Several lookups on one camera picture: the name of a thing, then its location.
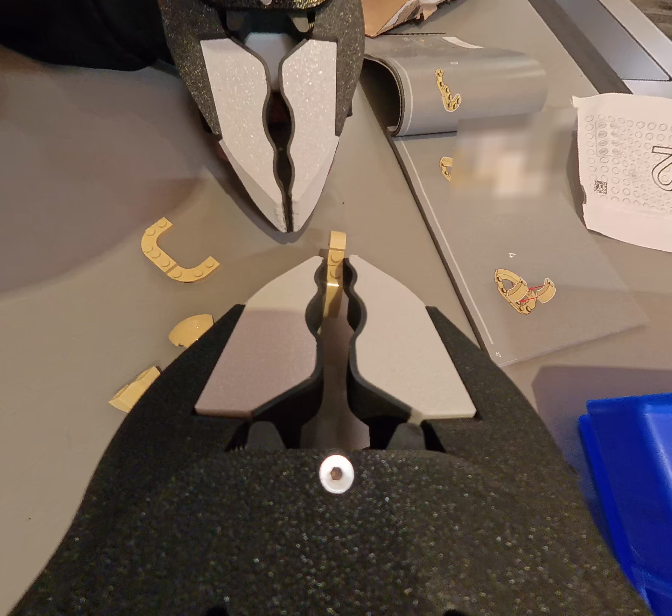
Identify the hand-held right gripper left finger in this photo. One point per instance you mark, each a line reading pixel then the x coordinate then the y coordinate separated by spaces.
pixel 257 359

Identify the white printed paper sheet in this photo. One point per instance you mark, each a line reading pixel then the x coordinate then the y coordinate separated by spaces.
pixel 630 175

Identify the large tan arch brick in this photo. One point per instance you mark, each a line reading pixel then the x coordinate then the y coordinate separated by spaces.
pixel 158 248
pixel 335 269

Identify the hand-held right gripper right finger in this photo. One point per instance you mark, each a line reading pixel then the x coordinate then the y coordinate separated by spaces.
pixel 415 359

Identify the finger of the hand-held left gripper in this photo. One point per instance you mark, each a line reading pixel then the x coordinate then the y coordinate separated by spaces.
pixel 236 112
pixel 320 112

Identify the blue plastic bin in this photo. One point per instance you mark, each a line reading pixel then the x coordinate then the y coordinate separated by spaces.
pixel 635 490

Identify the grey instruction booklet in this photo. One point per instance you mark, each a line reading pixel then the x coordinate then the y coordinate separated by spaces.
pixel 504 238

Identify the person's left forearm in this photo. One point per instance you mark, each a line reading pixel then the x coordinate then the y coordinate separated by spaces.
pixel 74 7

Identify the tan quarter-round brick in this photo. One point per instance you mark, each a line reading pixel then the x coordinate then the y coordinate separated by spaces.
pixel 134 389
pixel 192 331

